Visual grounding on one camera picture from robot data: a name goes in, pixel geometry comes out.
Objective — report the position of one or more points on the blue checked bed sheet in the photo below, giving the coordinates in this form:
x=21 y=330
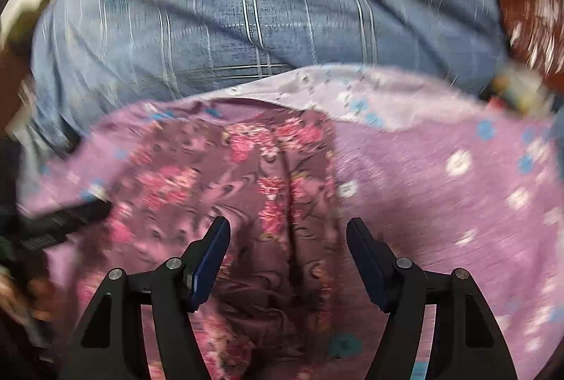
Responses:
x=264 y=14

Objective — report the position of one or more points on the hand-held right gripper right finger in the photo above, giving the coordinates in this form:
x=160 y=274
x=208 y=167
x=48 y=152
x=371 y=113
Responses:
x=368 y=265

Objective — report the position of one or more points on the red patterned cloth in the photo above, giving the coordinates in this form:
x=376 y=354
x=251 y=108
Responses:
x=528 y=10

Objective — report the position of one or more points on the blurred multicoloured object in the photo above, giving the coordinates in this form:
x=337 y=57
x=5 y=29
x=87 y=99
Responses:
x=520 y=91

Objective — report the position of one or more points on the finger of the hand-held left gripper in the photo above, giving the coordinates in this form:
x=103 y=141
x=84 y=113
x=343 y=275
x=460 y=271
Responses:
x=66 y=221

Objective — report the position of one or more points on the person's left hand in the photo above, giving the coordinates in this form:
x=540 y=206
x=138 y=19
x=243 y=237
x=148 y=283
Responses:
x=37 y=296

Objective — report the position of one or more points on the lilac flower print cloth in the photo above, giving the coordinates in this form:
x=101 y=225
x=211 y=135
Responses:
x=440 y=168

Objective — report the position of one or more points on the maroon pink floral garment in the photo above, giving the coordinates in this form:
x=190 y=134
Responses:
x=260 y=212

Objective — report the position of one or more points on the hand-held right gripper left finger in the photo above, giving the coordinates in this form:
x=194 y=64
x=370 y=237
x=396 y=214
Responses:
x=211 y=261

